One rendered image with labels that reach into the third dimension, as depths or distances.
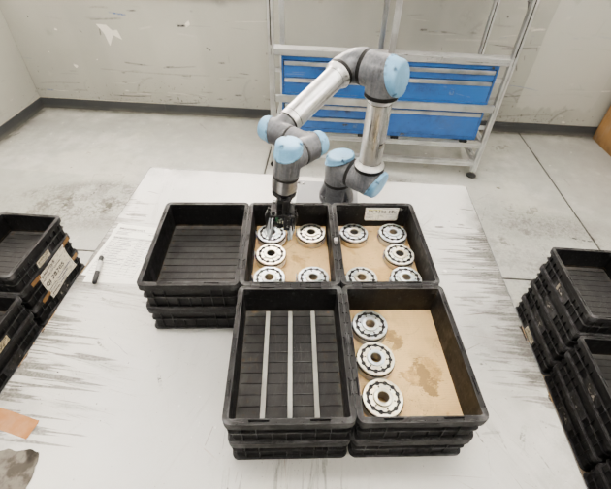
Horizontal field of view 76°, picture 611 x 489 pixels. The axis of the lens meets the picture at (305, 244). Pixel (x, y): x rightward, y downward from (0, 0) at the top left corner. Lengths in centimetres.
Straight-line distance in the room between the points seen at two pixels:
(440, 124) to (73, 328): 277
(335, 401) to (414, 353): 27
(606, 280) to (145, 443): 198
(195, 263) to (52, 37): 356
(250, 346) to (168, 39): 341
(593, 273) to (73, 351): 216
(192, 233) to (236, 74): 275
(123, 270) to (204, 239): 34
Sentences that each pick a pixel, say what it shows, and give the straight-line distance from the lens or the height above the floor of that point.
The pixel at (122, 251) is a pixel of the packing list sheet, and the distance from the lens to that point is 171.
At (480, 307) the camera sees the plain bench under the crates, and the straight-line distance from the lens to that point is 154.
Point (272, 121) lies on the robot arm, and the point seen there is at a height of 127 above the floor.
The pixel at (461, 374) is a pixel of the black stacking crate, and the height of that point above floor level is 89.
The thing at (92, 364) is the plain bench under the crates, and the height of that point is 70.
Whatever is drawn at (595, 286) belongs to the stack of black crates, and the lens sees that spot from 220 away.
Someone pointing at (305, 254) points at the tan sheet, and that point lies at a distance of 138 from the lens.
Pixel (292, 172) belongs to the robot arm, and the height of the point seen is 122.
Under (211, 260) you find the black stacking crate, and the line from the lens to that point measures 139.
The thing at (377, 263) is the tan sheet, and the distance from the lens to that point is 138.
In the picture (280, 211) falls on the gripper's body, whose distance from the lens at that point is 115.
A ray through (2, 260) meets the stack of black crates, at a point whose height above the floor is 49.
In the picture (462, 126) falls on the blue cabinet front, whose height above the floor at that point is 43.
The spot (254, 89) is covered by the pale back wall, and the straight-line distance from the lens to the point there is 411.
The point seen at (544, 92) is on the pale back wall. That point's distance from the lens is 447.
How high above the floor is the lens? 180
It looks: 43 degrees down
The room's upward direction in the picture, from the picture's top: 2 degrees clockwise
